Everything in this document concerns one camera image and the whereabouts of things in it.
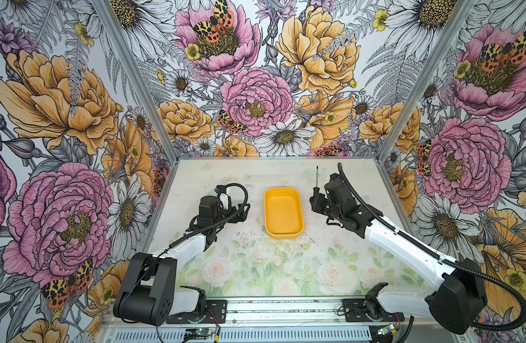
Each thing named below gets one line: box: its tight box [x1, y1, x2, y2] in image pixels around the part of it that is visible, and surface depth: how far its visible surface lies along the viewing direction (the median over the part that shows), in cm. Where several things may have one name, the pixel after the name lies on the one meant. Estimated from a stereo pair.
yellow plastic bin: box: [263, 187, 305, 240], surface depth 101 cm
